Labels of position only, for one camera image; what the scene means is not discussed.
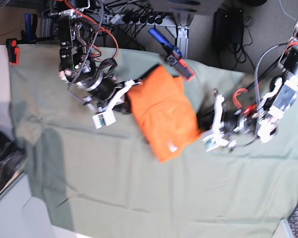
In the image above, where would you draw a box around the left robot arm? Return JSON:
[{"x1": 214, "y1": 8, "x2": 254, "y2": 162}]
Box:
[{"x1": 197, "y1": 19, "x2": 298, "y2": 151}]

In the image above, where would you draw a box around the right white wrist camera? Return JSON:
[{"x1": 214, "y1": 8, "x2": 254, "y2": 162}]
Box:
[{"x1": 92, "y1": 110, "x2": 116, "y2": 129}]

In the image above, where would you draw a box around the orange T-shirt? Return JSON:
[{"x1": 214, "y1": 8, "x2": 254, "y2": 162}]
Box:
[{"x1": 127, "y1": 65, "x2": 202, "y2": 163}]

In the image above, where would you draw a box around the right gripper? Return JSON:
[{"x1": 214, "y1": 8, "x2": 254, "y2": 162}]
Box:
[{"x1": 75, "y1": 71, "x2": 142, "y2": 115}]

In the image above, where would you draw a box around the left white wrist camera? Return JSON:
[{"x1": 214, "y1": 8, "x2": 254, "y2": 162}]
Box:
[{"x1": 202, "y1": 132, "x2": 227, "y2": 152}]

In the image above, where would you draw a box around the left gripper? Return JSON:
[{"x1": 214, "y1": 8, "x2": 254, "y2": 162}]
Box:
[{"x1": 197, "y1": 88, "x2": 258, "y2": 149}]

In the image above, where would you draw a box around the black power adapter right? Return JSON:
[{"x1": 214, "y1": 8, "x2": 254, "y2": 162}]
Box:
[{"x1": 212, "y1": 8, "x2": 229, "y2": 51}]

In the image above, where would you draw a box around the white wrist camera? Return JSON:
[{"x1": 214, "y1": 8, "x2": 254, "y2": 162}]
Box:
[
  {"x1": 202, "y1": 132, "x2": 227, "y2": 152},
  {"x1": 92, "y1": 110, "x2": 116, "y2": 129}
]

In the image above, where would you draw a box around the blue clamp at centre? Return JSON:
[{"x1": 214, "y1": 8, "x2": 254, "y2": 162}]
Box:
[{"x1": 148, "y1": 27, "x2": 195, "y2": 81}]

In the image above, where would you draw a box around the black plastic bag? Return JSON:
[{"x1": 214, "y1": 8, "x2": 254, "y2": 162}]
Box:
[{"x1": 0, "y1": 131, "x2": 25, "y2": 192}]

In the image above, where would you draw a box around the black power adapter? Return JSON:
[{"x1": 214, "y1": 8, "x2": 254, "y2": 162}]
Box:
[
  {"x1": 212, "y1": 8, "x2": 229, "y2": 51},
  {"x1": 228, "y1": 7, "x2": 244, "y2": 45}
]

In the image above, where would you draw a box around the green table cloth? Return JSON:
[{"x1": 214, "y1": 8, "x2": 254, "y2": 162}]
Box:
[{"x1": 9, "y1": 45, "x2": 298, "y2": 238}]

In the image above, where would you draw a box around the aluminium frame post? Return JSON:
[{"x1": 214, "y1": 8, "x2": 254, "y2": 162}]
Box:
[{"x1": 165, "y1": 12, "x2": 194, "y2": 59}]

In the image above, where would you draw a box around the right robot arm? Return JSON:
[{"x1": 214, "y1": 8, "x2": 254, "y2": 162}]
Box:
[{"x1": 51, "y1": 0, "x2": 131, "y2": 114}]

